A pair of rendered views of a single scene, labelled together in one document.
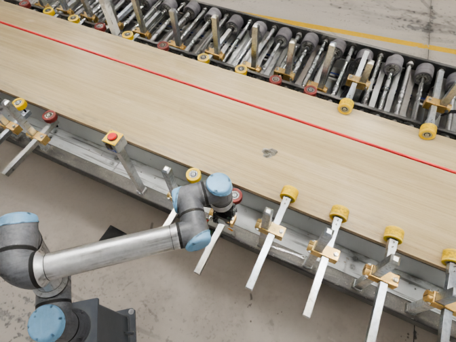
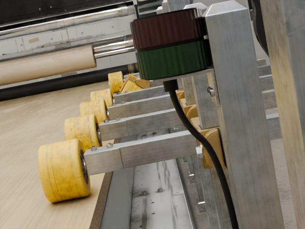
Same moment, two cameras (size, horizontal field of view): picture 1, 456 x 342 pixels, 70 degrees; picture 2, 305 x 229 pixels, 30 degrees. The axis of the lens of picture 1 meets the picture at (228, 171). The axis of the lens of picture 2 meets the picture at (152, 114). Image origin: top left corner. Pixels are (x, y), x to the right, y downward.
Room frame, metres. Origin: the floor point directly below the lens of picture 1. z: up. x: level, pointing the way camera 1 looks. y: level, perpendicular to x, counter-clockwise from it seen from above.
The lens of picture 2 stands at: (0.95, 0.44, 1.10)
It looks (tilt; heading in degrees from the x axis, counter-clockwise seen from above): 8 degrees down; 242
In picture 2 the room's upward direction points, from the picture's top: 11 degrees counter-clockwise
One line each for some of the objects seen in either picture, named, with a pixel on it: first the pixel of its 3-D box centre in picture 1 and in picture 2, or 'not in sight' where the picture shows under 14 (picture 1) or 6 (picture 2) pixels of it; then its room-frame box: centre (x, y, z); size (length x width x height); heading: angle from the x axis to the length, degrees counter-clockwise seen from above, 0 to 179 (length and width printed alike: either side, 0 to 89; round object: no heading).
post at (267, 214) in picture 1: (264, 231); (225, 187); (0.55, -0.16, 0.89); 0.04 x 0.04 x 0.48; 61
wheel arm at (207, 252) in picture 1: (218, 233); not in sight; (0.57, 0.07, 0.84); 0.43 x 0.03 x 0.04; 151
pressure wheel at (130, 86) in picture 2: not in sight; (130, 94); (0.17, -1.14, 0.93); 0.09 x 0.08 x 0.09; 151
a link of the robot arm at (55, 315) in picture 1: (53, 322); not in sight; (0.21, 0.83, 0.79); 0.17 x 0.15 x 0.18; 12
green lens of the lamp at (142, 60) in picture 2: not in sight; (173, 58); (0.71, 0.04, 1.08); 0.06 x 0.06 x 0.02
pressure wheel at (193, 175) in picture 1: (194, 178); not in sight; (0.88, 0.18, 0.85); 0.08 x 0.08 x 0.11
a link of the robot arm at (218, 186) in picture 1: (219, 190); not in sight; (0.56, 0.04, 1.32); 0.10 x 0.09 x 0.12; 102
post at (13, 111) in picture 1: (29, 129); not in sight; (1.27, 1.16, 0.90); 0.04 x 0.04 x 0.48; 61
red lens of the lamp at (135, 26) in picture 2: not in sight; (167, 28); (0.71, 0.04, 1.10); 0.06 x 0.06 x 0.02
